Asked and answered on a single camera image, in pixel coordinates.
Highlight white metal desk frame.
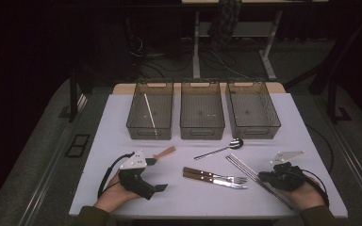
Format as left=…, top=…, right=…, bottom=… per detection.
left=181, top=0, right=329, bottom=81

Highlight light floor cable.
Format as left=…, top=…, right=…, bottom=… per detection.
left=201, top=48, right=253, bottom=79

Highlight person's left hand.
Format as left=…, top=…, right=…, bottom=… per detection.
left=93, top=171, right=142, bottom=215

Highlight white chopstick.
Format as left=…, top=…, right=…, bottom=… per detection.
left=142, top=92, right=159, bottom=139

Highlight black floor socket frame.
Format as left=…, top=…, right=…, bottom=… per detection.
left=64, top=134, right=91, bottom=159

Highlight wooden chopstick piece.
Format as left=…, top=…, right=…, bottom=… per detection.
left=153, top=145, right=177, bottom=161

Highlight white table cover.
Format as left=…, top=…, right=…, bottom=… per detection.
left=69, top=92, right=349, bottom=219

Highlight wooden-handled forks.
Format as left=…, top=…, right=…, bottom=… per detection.
left=182, top=171, right=249, bottom=190

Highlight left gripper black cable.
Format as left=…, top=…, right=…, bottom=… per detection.
left=97, top=152, right=136, bottom=200

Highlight metal chopstick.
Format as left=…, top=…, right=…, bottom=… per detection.
left=225, top=153, right=298, bottom=211
left=226, top=153, right=300, bottom=210

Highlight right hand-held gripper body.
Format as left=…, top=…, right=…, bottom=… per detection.
left=270, top=150, right=305, bottom=192

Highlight wooden-handled fork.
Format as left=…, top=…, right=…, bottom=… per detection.
left=182, top=166, right=249, bottom=185

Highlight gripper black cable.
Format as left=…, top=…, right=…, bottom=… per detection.
left=300, top=169, right=330, bottom=208
left=97, top=152, right=136, bottom=200

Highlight black-handled metal spoon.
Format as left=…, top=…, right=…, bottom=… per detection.
left=193, top=137, right=244, bottom=161

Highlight black metal stand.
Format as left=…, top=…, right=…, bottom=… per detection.
left=326, top=74, right=354, bottom=125
left=58, top=67, right=93, bottom=123

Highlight metal floor rail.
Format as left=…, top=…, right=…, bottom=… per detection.
left=17, top=93, right=89, bottom=226
left=333, top=125, right=362, bottom=215

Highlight smoky translucent plastic bin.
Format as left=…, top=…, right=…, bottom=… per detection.
left=179, top=79, right=226, bottom=141
left=224, top=79, right=282, bottom=140
left=125, top=79, right=174, bottom=141

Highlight dark hanging cloth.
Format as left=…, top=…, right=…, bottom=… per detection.
left=206, top=0, right=243, bottom=53

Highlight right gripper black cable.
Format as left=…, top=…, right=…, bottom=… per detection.
left=300, top=169, right=330, bottom=208

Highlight thin black floor cable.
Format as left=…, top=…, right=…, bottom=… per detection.
left=305, top=124, right=335, bottom=174

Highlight person's right hand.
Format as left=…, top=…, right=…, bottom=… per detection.
left=277, top=175, right=326, bottom=211

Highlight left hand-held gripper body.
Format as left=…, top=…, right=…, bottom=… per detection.
left=117, top=150, right=156, bottom=201

